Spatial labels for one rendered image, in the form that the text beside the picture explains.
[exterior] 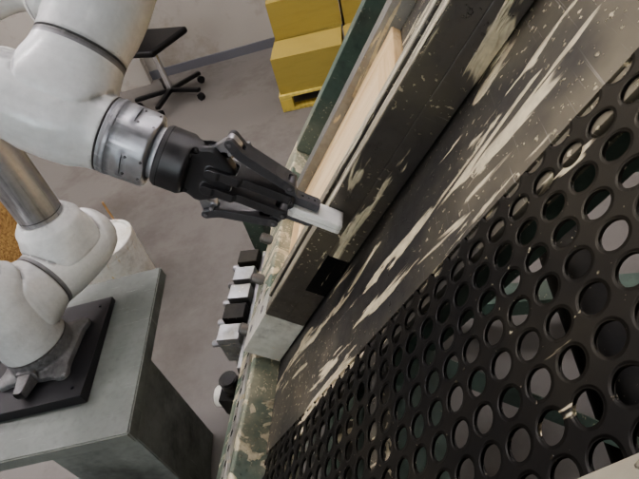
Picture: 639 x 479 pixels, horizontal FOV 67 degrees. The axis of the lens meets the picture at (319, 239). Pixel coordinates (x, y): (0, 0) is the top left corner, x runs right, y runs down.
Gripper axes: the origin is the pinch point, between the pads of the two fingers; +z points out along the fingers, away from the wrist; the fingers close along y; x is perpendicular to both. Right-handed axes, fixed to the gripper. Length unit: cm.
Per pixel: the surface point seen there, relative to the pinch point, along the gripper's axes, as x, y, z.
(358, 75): 44.8, -0.2, 4.4
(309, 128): 69, -30, 3
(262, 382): -3.0, -38.1, 5.9
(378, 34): 44.7, 8.5, 4.4
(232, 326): 20, -58, 0
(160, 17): 385, -170, -120
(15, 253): 107, -180, -98
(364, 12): 69, 4, 3
